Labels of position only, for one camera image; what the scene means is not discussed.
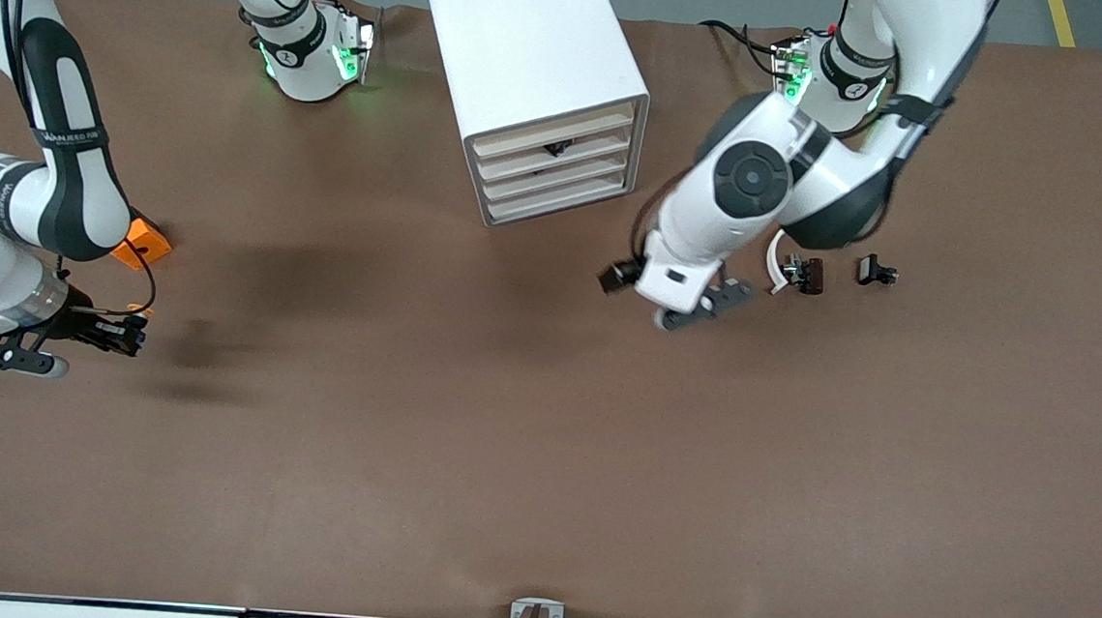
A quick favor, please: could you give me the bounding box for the orange box with black base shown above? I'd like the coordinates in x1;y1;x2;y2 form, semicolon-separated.
110;216;175;274

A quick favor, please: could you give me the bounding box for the small black clip component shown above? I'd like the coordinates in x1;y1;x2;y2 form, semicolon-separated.
856;254;902;289

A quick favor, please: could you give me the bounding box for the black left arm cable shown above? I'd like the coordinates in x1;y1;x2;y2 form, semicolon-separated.
627;0;1005;292

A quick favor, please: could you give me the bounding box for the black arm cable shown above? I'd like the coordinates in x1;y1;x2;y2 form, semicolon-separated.
627;0;1005;292
0;0;178;321

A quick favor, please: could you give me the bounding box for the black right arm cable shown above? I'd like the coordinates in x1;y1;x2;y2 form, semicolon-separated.
0;0;178;321

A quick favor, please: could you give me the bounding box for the black left base cable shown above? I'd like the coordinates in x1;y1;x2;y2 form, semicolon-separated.
696;17;795;82

